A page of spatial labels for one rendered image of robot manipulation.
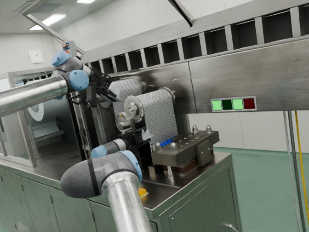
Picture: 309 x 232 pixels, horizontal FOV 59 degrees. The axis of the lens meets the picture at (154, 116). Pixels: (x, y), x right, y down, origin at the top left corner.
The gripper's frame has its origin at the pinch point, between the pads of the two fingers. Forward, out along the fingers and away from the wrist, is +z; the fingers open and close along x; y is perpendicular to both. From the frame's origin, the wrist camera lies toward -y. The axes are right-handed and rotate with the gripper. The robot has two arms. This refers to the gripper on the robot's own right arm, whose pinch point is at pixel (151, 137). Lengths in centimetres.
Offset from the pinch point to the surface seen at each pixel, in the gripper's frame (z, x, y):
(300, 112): 263, 3, -50
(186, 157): 1.9, -20.0, -9.9
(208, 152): 17.6, -22.0, -13.0
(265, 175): 196, 28, -109
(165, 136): 10.7, -0.3, -3.1
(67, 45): -1, 59, 59
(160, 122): 8.8, -0.2, 5.7
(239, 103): 29.7, -36.9, 9.8
